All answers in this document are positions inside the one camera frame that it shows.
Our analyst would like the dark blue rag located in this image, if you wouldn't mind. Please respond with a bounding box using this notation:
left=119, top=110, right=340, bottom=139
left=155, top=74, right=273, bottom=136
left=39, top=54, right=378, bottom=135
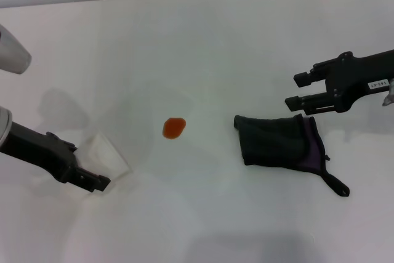
left=233, top=113, right=350, bottom=198

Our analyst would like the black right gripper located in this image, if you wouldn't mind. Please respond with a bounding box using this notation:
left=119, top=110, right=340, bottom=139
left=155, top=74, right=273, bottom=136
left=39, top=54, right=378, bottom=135
left=284, top=49, right=394, bottom=115

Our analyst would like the white paper cup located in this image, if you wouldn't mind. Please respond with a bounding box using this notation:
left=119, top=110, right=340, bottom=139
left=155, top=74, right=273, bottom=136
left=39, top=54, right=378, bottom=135
left=87, top=131, right=134, bottom=181

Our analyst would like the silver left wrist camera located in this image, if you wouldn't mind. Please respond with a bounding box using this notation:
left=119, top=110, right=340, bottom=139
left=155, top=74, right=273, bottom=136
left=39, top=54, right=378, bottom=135
left=0, top=24, right=33, bottom=75

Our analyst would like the right gripper cable with plugs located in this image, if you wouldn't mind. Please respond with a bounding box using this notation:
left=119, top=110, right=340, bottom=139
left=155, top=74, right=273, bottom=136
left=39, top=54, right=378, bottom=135
left=381, top=76, right=394, bottom=107

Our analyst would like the brown water stain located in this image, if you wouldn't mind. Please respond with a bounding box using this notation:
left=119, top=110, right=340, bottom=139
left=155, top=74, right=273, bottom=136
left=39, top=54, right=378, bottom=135
left=162, top=117, right=187, bottom=140

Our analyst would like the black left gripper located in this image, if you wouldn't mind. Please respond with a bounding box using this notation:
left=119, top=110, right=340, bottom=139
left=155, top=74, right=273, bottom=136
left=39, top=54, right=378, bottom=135
left=0, top=120, right=111, bottom=193

